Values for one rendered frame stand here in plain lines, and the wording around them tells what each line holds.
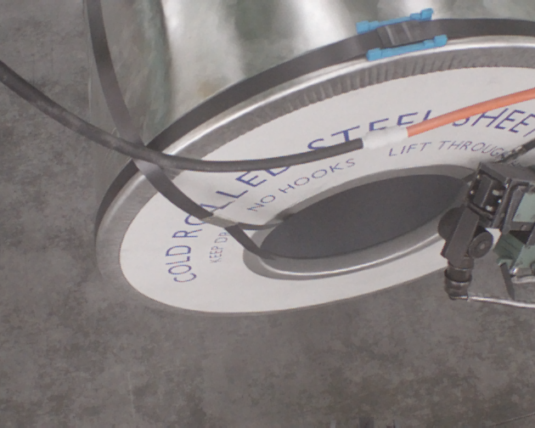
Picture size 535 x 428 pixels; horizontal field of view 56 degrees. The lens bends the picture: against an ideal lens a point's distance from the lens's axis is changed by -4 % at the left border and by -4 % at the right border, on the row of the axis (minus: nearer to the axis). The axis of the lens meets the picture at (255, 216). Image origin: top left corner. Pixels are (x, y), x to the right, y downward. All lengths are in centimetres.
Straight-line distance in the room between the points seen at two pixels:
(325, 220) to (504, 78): 79
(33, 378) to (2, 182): 88
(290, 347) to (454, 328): 60
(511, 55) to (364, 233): 81
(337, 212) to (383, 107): 76
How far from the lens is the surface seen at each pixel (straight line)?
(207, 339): 195
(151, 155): 56
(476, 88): 85
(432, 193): 142
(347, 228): 150
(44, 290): 219
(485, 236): 105
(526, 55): 83
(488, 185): 100
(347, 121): 79
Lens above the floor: 189
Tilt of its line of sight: 65 degrees down
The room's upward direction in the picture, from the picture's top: 8 degrees counter-clockwise
